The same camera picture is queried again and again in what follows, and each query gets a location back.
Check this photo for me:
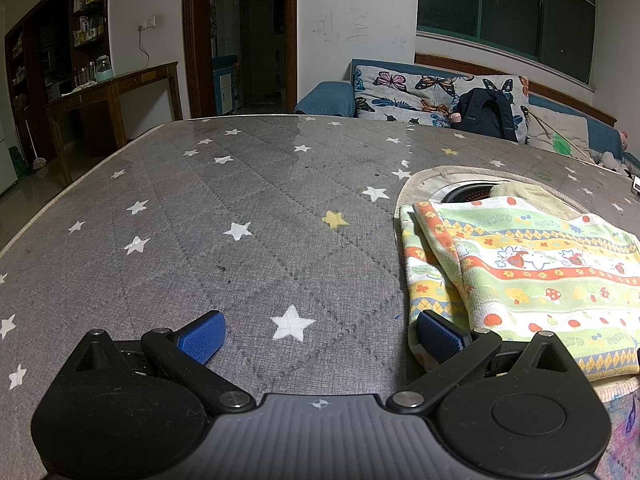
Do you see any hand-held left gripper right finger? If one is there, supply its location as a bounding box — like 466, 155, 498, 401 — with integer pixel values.
386, 311, 576, 412

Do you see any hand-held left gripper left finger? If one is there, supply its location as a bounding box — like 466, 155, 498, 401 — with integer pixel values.
65, 311, 255, 413

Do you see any striped mushroom print garment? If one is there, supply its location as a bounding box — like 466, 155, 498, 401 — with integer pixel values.
398, 195, 640, 382

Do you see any black round heater grille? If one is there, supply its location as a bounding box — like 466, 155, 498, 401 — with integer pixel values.
440, 180, 511, 204

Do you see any grey star print table cover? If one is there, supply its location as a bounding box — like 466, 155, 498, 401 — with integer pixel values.
0, 115, 640, 480

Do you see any beige cloth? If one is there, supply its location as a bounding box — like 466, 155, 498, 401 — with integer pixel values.
490, 181, 583, 221

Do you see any black backpack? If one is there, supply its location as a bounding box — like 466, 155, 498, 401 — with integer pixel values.
452, 86, 521, 143

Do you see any white broom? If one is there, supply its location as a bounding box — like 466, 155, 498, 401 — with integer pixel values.
26, 120, 47, 168

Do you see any beige cushion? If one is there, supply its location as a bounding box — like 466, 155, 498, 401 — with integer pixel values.
527, 107, 591, 153

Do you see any butterfly print pillow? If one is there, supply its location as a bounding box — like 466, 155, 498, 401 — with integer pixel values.
352, 65, 531, 143

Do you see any blue cabinet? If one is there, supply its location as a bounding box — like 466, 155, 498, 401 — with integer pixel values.
212, 55, 240, 116

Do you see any blue sofa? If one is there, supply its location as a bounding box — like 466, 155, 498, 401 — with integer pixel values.
294, 58, 640, 171

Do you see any wooden desk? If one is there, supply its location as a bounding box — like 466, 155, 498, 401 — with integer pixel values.
46, 61, 183, 186

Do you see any wooden shelf unit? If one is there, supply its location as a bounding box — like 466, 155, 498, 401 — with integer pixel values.
5, 0, 111, 161

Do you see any green framed window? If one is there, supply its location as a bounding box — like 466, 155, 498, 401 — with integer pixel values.
416, 0, 598, 86

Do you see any wooden door frame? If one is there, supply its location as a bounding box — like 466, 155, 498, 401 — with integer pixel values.
181, 0, 299, 120

